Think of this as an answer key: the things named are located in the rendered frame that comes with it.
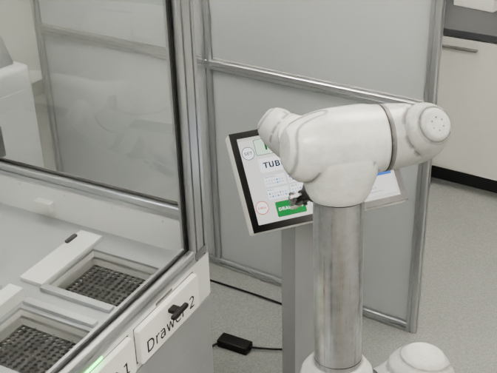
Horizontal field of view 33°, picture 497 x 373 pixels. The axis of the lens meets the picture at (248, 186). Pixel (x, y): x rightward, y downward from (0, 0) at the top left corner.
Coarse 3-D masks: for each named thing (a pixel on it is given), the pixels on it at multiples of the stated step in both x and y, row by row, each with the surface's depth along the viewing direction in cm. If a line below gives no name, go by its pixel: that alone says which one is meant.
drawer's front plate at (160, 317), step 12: (192, 276) 237; (180, 288) 232; (192, 288) 237; (168, 300) 227; (180, 300) 232; (156, 312) 222; (168, 312) 227; (144, 324) 218; (156, 324) 223; (168, 324) 228; (180, 324) 235; (144, 336) 218; (168, 336) 230; (144, 348) 220; (156, 348) 225; (144, 360) 221
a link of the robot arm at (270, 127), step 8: (272, 112) 214; (280, 112) 214; (288, 112) 215; (264, 120) 214; (272, 120) 213; (280, 120) 213; (288, 120) 211; (264, 128) 214; (272, 128) 212; (280, 128) 210; (264, 136) 214; (272, 136) 212; (280, 136) 210; (272, 144) 214
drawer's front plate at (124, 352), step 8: (120, 344) 211; (128, 344) 212; (112, 352) 208; (120, 352) 209; (128, 352) 213; (104, 360) 206; (112, 360) 207; (120, 360) 210; (128, 360) 214; (96, 368) 204; (104, 368) 204; (112, 368) 208; (120, 368) 211; (128, 368) 214; (136, 368) 218
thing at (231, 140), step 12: (240, 132) 256; (252, 132) 256; (228, 144) 256; (240, 156) 254; (240, 168) 253; (240, 180) 252; (396, 180) 265; (240, 192) 254; (252, 204) 251; (372, 204) 261; (384, 204) 262; (252, 216) 250; (300, 216) 254; (312, 216) 255; (252, 228) 250; (264, 228) 250; (276, 228) 251
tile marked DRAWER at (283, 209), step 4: (284, 200) 254; (276, 204) 253; (280, 204) 253; (284, 204) 254; (288, 204) 254; (276, 208) 253; (280, 208) 253; (284, 208) 253; (288, 208) 254; (300, 208) 255; (304, 208) 255; (280, 212) 253; (284, 212) 253; (288, 212) 254; (292, 212) 254; (296, 212) 254; (300, 212) 254; (280, 216) 253
